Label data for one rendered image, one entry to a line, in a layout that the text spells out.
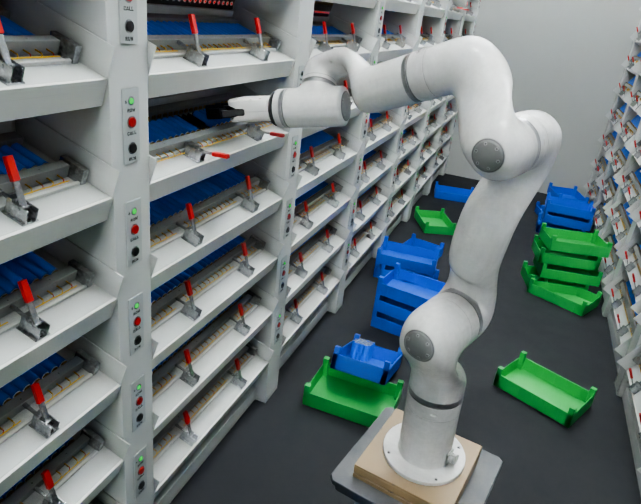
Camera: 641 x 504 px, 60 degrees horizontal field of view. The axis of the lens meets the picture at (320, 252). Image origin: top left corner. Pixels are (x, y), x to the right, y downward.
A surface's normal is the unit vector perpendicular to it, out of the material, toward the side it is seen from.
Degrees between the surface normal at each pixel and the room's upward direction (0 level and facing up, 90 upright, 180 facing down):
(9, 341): 19
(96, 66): 90
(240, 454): 0
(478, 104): 56
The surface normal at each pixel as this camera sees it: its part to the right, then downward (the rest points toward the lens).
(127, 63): 0.92, 0.24
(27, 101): 0.84, 0.52
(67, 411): 0.40, -0.78
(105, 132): -0.36, 0.34
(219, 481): 0.11, -0.91
